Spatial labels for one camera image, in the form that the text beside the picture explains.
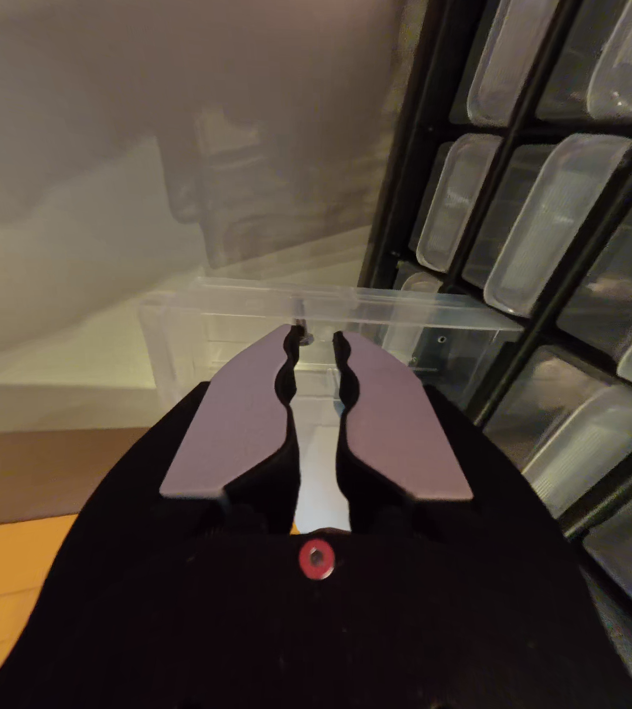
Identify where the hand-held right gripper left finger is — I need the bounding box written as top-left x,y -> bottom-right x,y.
159,323 -> 301,534

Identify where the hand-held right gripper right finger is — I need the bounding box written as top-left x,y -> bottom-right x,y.
333,330 -> 475,534

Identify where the black drawer organizer cabinet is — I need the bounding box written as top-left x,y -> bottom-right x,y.
407,0 -> 632,643

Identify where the clear plastic drawer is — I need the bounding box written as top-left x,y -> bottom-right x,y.
137,276 -> 525,412

